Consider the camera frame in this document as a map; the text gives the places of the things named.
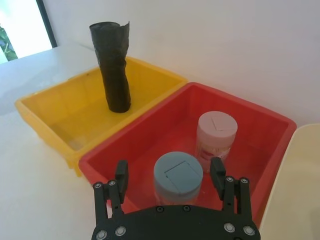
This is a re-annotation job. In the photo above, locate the cream plastic bin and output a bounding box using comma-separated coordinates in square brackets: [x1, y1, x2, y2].
[259, 123, 320, 240]

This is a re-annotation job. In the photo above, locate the black garbage bag roll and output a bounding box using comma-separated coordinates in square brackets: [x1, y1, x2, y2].
[89, 21, 133, 114]

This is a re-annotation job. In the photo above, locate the yellow plastic bin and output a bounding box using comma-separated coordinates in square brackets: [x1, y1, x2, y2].
[14, 56, 189, 179]

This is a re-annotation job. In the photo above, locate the red plastic bin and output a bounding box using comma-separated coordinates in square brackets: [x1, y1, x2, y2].
[78, 81, 298, 226]

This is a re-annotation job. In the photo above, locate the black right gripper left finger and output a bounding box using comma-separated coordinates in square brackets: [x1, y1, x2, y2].
[92, 159, 130, 222]

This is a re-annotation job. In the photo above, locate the blue-lidded clear jar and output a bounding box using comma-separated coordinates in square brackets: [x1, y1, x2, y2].
[152, 150, 204, 210]

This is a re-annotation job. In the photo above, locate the white-lidded printed jar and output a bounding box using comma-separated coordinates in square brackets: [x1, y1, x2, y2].
[195, 111, 239, 173]

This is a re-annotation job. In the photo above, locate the window with dark frame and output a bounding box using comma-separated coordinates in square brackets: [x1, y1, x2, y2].
[0, 0, 59, 64]

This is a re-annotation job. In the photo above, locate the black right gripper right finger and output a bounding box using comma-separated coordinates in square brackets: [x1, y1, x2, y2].
[209, 156, 253, 219]

